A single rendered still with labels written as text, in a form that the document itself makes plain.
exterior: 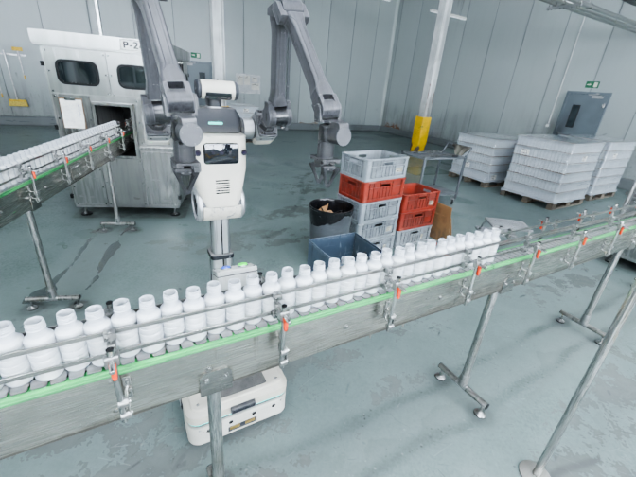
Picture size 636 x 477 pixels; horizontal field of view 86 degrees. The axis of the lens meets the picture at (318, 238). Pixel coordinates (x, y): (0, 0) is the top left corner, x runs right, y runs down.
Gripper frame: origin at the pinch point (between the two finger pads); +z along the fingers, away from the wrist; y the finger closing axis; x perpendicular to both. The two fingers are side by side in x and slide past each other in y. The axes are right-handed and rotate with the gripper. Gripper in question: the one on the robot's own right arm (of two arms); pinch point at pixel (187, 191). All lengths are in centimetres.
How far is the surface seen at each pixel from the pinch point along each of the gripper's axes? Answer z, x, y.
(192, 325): 34.3, -3.9, 17.0
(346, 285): 33, 49, 17
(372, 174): 40, 198, -159
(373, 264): 27, 61, 16
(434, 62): -131, 793, -682
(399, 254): 25, 73, 16
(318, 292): 34, 38, 16
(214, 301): 28.4, 2.6, 16.3
